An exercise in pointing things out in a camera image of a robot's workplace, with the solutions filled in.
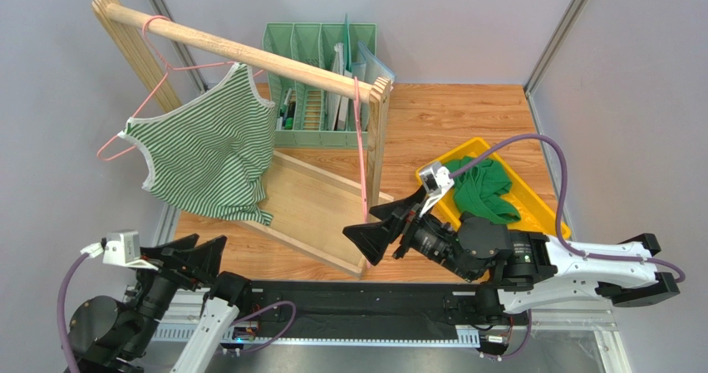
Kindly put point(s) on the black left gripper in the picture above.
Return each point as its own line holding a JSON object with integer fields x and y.
{"x": 202, "y": 261}

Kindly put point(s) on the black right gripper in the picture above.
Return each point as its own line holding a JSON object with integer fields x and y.
{"x": 403, "y": 230}

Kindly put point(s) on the green white striped tank top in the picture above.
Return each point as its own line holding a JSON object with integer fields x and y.
{"x": 209, "y": 156}

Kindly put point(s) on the pink wire hanger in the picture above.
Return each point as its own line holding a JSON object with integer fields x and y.
{"x": 360, "y": 149}

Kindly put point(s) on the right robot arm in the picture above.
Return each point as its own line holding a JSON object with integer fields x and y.
{"x": 519, "y": 270}

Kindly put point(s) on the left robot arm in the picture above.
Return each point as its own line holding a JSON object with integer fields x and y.
{"x": 106, "y": 335}

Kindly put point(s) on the wooden clothes rack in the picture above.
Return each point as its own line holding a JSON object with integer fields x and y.
{"x": 310, "y": 206}

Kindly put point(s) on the yellow plastic tray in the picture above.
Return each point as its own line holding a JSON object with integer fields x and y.
{"x": 535, "y": 214}

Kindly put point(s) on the mint green file organizer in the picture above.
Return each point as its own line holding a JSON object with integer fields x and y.
{"x": 310, "y": 117}

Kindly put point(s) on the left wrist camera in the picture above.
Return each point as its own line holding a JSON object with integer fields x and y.
{"x": 120, "y": 249}

